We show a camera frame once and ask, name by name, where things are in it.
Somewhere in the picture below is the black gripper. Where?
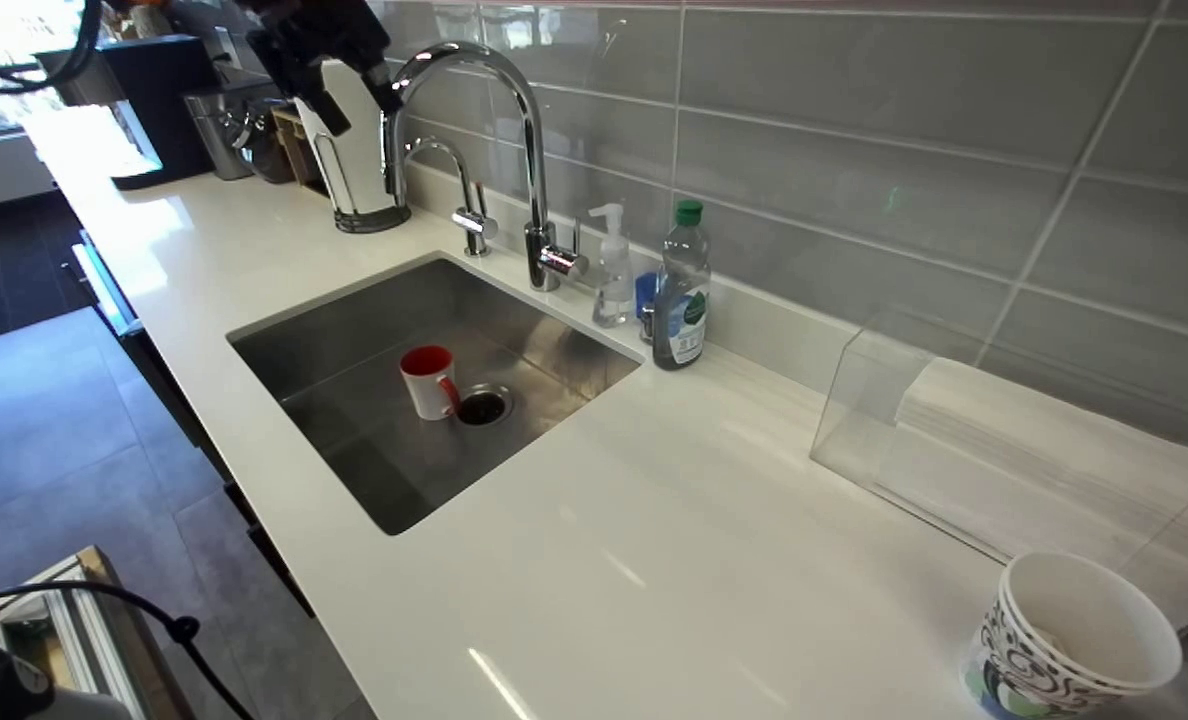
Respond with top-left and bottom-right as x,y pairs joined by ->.
251,0 -> 412,141

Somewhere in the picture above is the white mug with red interior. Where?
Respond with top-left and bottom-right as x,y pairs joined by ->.
395,339 -> 466,427

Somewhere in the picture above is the round sink drain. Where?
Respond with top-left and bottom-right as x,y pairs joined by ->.
451,377 -> 517,434

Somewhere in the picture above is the stainless steel sink basin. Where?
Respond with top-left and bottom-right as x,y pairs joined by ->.
222,254 -> 647,540

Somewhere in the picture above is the white paper towel roll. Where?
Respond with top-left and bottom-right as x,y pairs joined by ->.
287,52 -> 403,219

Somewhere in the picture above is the small chrome faucet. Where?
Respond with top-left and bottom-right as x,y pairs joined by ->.
403,134 -> 501,261

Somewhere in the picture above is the tall chrome gooseneck faucet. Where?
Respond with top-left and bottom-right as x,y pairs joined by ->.
373,38 -> 590,297

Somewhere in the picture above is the black box appliance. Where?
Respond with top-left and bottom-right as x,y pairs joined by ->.
36,31 -> 222,194

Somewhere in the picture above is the clear pump soap bottle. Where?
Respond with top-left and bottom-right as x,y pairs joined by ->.
583,202 -> 641,334

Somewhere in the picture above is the dish soap bottle green cap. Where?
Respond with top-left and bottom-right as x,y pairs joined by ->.
647,195 -> 714,377

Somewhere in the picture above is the clear acrylic napkin holder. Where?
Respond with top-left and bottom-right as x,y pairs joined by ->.
809,326 -> 1188,639

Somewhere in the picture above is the light wooden side table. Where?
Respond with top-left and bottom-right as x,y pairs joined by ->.
0,540 -> 199,720

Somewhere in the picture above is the light wooden frame box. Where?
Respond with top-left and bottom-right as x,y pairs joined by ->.
261,102 -> 332,194

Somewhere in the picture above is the black wire paper towel holder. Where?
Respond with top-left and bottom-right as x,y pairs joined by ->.
307,127 -> 415,240

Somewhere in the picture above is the thin black floor cable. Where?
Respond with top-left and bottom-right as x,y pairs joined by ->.
0,575 -> 261,720

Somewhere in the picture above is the grey camera stand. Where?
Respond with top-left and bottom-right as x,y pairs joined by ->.
0,630 -> 137,720

